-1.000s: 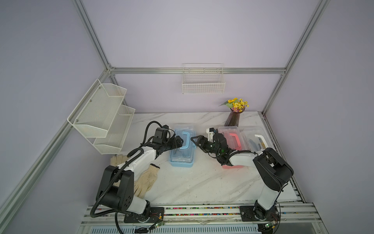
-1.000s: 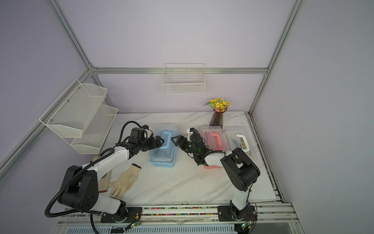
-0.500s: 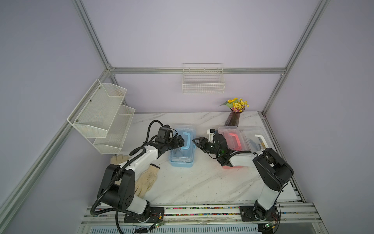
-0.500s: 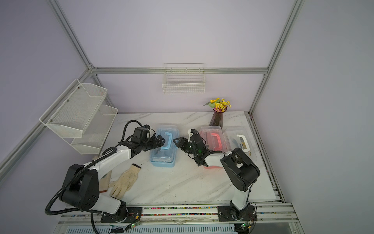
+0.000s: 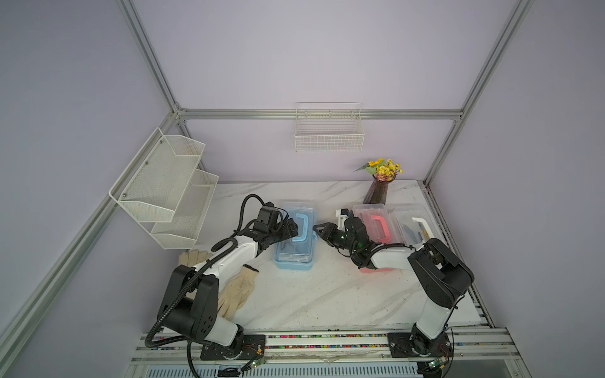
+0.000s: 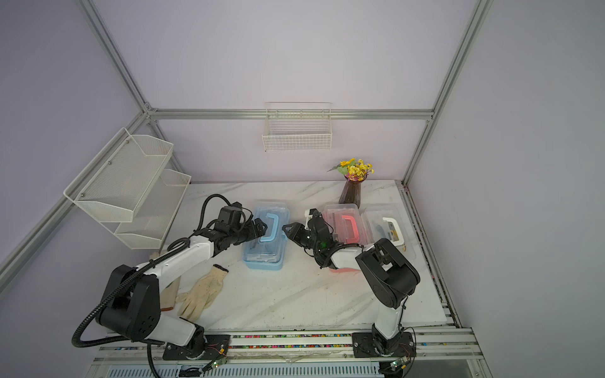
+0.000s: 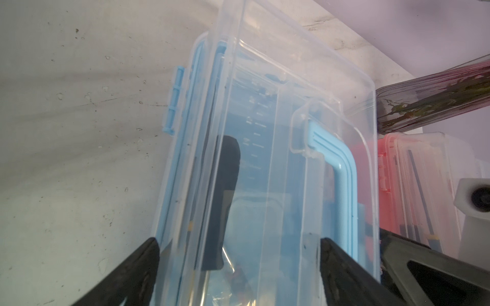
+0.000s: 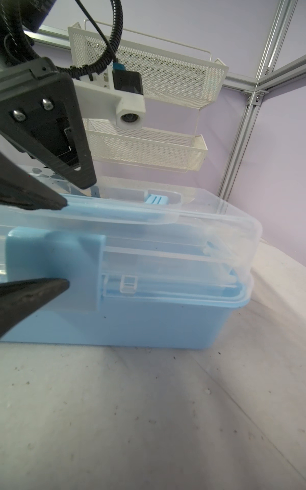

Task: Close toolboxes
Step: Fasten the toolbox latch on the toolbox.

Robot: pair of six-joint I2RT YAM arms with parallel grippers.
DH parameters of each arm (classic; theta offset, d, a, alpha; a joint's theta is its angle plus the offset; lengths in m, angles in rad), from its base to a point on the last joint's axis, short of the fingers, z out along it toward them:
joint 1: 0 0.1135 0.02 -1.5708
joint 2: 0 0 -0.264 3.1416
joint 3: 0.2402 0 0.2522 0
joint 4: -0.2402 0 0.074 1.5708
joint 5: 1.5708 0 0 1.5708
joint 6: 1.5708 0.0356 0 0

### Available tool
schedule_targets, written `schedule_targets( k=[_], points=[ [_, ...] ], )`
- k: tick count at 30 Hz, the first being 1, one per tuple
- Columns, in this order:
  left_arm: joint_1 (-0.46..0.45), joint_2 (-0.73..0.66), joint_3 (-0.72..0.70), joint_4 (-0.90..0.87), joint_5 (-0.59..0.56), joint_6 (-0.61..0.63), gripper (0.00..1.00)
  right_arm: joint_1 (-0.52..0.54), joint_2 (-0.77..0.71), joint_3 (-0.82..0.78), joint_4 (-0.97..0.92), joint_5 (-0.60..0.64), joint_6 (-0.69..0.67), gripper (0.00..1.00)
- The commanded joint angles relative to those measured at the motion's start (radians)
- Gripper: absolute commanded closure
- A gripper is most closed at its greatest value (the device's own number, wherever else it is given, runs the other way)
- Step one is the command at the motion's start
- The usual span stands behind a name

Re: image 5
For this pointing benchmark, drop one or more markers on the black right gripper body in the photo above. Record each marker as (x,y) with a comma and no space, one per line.
(339,238)

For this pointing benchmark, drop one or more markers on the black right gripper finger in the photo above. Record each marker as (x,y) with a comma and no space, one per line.
(327,230)
(334,241)

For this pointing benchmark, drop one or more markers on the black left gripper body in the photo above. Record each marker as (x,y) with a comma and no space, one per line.
(280,232)

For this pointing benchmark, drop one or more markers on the blue tiered toolbox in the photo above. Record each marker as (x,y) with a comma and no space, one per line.
(297,253)

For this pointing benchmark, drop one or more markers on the pink toolbox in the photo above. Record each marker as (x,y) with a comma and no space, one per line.
(378,227)

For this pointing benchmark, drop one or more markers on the clear white toolbox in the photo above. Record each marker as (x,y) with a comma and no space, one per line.
(414,223)

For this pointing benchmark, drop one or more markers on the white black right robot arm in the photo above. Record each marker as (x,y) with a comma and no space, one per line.
(444,277)

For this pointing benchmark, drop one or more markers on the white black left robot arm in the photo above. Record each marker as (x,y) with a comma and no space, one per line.
(189,310)

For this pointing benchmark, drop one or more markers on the dark glass flower vase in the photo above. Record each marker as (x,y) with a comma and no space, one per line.
(377,193)

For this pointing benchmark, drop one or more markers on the yellow artificial flowers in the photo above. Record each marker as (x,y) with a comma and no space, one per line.
(383,170)

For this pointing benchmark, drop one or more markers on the cream knit work glove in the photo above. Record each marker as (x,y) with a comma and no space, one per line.
(236,292)

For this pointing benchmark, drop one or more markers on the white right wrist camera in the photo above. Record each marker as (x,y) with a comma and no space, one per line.
(342,216)

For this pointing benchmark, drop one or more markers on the lower white mesh wall shelf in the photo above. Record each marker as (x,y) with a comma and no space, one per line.
(183,231)

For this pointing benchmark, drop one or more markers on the white mesh wall shelf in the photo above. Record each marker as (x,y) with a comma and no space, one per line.
(150,191)
(183,231)

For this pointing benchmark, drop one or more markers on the white wire wall basket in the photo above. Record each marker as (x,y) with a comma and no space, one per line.
(328,127)

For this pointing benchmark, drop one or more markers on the upper white mesh wall shelf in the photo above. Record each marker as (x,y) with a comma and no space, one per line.
(150,191)

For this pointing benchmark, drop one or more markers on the robot base rail plate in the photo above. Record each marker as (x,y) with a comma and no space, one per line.
(470,351)

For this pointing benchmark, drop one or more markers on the aluminium frame rails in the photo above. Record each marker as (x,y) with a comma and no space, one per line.
(28,320)

